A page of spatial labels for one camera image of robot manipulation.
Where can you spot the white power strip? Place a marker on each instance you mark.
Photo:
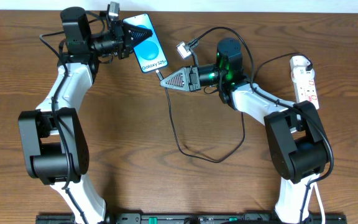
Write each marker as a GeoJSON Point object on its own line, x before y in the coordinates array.
{"type": "Point", "coordinates": [305, 90]}

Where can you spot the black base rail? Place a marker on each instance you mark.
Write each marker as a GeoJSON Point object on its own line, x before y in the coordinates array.
{"type": "Point", "coordinates": [136, 218]}

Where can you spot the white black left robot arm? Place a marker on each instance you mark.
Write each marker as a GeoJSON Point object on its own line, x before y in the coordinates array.
{"type": "Point", "coordinates": [54, 145]}

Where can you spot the white USB wall charger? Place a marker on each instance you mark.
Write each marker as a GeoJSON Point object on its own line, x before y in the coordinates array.
{"type": "Point", "coordinates": [301, 69]}

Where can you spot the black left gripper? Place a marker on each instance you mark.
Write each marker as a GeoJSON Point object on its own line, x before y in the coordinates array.
{"type": "Point", "coordinates": [119, 38]}

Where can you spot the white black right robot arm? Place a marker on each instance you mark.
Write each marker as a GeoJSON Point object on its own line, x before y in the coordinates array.
{"type": "Point", "coordinates": [298, 145]}

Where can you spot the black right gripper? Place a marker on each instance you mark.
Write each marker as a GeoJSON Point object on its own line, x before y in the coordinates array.
{"type": "Point", "coordinates": [193, 78]}

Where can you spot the blue Samsung Galaxy smartphone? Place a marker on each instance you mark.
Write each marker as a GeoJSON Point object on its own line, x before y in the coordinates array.
{"type": "Point", "coordinates": [149, 53]}

